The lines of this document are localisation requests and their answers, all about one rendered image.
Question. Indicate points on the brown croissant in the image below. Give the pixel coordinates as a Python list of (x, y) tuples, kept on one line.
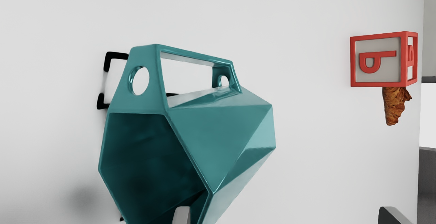
[(394, 106)]

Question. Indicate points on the teal faceted mug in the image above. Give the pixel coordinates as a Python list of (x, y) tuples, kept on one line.
[(211, 132)]

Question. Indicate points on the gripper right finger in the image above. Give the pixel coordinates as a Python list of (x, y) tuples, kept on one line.
[(391, 217)]

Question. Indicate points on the red letter block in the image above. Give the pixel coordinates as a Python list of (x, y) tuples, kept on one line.
[(378, 60)]

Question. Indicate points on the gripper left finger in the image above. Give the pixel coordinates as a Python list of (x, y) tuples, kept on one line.
[(181, 216)]

